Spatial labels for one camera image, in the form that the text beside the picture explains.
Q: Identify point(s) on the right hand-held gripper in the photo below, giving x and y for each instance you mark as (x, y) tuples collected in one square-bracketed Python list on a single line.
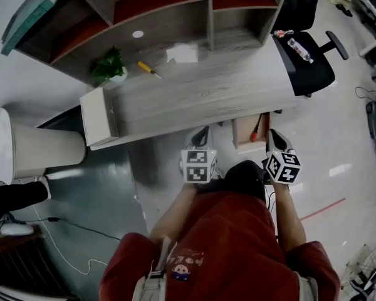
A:
[(283, 168)]

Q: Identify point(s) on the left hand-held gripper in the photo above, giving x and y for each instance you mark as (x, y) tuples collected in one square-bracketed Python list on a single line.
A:
[(198, 166)]

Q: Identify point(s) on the wooden desk drawer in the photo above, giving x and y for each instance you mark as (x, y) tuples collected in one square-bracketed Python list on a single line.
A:
[(246, 130)]

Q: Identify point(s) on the person's left forearm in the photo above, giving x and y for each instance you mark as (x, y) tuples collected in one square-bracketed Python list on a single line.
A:
[(172, 215)]

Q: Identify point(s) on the person's right forearm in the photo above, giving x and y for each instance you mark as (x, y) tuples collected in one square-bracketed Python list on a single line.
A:
[(289, 218)]

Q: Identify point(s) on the person's white left shoe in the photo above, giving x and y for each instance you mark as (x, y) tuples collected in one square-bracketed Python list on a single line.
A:
[(217, 174)]

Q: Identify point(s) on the person's black trouser leg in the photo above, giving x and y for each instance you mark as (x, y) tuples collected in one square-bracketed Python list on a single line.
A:
[(244, 177)]

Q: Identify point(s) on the black office chair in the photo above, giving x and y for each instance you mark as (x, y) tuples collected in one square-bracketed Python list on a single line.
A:
[(313, 71)]

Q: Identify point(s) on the clear plastic bottle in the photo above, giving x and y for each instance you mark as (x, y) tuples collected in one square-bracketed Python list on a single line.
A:
[(300, 50)]

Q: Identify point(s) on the white flat box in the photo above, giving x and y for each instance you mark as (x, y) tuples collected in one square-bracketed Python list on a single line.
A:
[(98, 118)]

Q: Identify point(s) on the red and white snack packet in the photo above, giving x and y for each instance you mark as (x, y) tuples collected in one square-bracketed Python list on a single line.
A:
[(282, 34)]

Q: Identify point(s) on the person's red shirt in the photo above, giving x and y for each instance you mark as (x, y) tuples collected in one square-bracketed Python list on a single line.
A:
[(225, 246)]

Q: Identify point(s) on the green potted plant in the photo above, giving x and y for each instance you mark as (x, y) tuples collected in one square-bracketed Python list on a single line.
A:
[(109, 64)]

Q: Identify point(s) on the white round disc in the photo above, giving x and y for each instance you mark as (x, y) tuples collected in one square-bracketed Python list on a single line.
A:
[(138, 34)]

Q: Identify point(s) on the grey wooden shelf hutch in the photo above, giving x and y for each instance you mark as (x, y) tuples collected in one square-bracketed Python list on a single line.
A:
[(163, 20)]

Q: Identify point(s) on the white curved counter table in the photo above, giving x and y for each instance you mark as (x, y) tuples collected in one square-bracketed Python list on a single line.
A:
[(44, 149)]

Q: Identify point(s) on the white office desk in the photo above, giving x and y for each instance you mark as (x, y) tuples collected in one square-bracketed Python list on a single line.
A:
[(373, 14)]

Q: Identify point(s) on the black power adapter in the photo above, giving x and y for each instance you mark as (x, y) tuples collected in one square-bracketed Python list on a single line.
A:
[(52, 219)]

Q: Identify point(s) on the black jacket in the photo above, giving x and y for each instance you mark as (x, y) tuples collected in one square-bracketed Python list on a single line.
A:
[(15, 197)]

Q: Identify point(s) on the white and grey chair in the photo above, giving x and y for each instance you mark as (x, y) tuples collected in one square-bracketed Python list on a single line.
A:
[(17, 228)]

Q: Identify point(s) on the teal flat panel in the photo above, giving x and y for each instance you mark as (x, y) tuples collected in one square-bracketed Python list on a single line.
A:
[(28, 20)]

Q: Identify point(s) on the dark wooden slatted bench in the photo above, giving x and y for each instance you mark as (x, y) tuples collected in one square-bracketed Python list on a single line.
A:
[(15, 262)]

